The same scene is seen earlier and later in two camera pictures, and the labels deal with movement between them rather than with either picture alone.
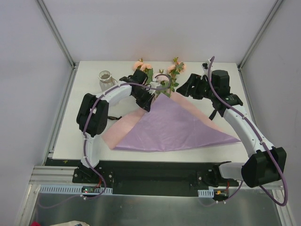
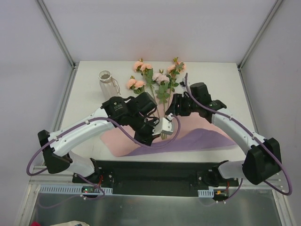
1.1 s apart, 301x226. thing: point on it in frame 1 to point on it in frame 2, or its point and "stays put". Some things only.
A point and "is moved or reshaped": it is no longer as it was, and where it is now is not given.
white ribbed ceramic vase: (106, 80) stays put
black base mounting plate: (149, 177) stays put
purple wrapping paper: (170, 125) is moved or reshaped
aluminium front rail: (52, 175) stays put
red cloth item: (35, 223) stays put
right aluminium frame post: (273, 9) stays put
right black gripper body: (190, 85) to (177, 106)
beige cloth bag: (72, 223) stays put
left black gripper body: (146, 101) to (144, 133)
